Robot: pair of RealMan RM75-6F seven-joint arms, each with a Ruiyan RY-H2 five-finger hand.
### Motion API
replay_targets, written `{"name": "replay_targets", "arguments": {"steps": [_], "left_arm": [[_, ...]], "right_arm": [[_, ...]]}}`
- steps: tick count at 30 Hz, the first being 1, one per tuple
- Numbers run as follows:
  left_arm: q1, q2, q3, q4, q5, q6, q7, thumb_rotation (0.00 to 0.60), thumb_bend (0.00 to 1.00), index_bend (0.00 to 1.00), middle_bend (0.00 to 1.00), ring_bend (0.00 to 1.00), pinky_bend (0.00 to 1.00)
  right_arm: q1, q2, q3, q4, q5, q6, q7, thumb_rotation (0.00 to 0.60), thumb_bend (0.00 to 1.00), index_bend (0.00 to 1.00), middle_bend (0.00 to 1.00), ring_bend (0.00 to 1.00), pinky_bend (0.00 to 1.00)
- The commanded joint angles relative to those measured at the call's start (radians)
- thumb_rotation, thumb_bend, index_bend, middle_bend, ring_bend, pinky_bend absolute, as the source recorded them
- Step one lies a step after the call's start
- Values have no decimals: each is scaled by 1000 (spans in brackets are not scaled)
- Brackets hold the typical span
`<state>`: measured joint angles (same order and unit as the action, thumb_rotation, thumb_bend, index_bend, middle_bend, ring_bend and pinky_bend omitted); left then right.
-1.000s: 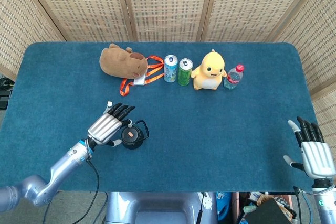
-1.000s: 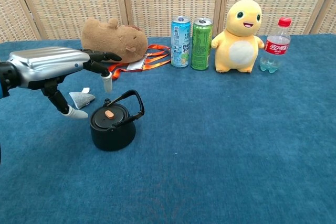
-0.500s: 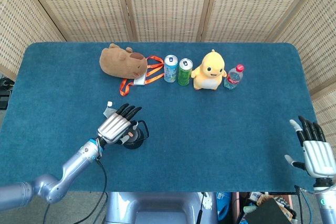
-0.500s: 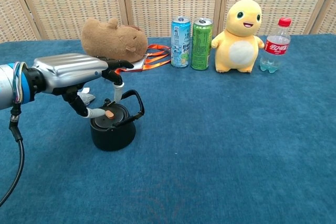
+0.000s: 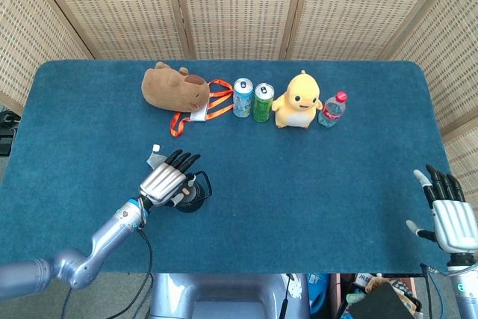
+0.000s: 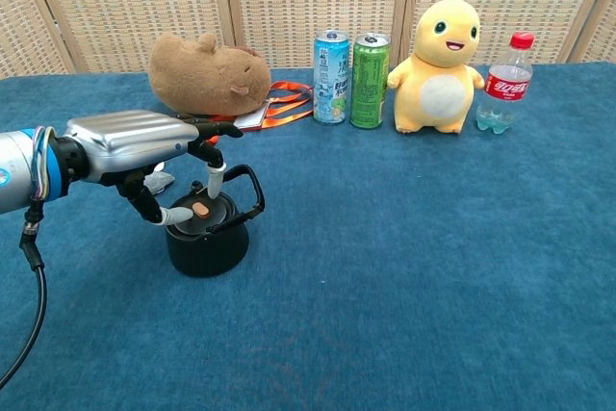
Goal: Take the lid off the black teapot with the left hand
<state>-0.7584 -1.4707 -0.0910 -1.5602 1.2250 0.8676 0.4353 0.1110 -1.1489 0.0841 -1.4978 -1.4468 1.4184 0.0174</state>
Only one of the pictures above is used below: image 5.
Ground white badge card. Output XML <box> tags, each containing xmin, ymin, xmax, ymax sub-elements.
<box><xmin>189</xmin><ymin>105</ymin><xmax>208</xmax><ymax>123</ymax></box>

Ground orange lanyard strap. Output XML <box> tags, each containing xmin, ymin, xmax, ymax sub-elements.
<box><xmin>170</xmin><ymin>78</ymin><xmax>235</xmax><ymax>138</ymax></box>

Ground black cable on torso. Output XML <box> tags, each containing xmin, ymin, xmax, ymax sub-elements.
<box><xmin>280</xmin><ymin>276</ymin><xmax>297</xmax><ymax>319</ymax></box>

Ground grey tea bag white tag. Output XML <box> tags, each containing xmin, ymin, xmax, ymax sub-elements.
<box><xmin>146</xmin><ymin>143</ymin><xmax>167</xmax><ymax>170</ymax></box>

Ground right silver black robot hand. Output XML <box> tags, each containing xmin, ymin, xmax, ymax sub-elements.
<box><xmin>406</xmin><ymin>164</ymin><xmax>478</xmax><ymax>255</ymax></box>

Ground black floor equipment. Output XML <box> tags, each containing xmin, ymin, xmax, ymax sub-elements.
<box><xmin>0</xmin><ymin>108</ymin><xmax>20</xmax><ymax>156</ymax></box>

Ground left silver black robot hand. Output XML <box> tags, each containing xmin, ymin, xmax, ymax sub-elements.
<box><xmin>139</xmin><ymin>149</ymin><xmax>202</xmax><ymax>208</ymax></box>

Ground yellow duck plush toy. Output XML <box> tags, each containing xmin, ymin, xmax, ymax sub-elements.
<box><xmin>271</xmin><ymin>69</ymin><xmax>323</xmax><ymax>129</ymax></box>

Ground black flat box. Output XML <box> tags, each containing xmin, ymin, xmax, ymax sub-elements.
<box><xmin>349</xmin><ymin>283</ymin><xmax>414</xmax><ymax>319</ymax></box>

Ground blue felt table cover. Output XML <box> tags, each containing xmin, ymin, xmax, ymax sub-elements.
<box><xmin>0</xmin><ymin>59</ymin><xmax>455</xmax><ymax>275</ymax></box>

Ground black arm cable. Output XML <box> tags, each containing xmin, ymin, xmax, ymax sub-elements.
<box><xmin>108</xmin><ymin>226</ymin><xmax>155</xmax><ymax>319</ymax></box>

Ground blue white drink can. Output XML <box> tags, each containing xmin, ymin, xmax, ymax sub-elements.
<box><xmin>232</xmin><ymin>78</ymin><xmax>254</xmax><ymax>119</ymax></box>

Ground grey robot torso base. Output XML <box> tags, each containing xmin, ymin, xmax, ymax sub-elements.
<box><xmin>149</xmin><ymin>273</ymin><xmax>311</xmax><ymax>319</ymax></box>

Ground blue bag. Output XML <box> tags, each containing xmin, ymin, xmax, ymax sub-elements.
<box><xmin>308</xmin><ymin>273</ymin><xmax>332</xmax><ymax>315</ymax></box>

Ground brown capybara plush toy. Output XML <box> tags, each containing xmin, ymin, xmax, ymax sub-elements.
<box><xmin>140</xmin><ymin>61</ymin><xmax>211</xmax><ymax>114</ymax></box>

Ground clear bottle red cap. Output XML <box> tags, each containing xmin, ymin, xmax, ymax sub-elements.
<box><xmin>317</xmin><ymin>90</ymin><xmax>349</xmax><ymax>128</ymax></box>

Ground green drink can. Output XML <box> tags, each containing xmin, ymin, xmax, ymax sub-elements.
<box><xmin>252</xmin><ymin>82</ymin><xmax>275</xmax><ymax>123</ymax></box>

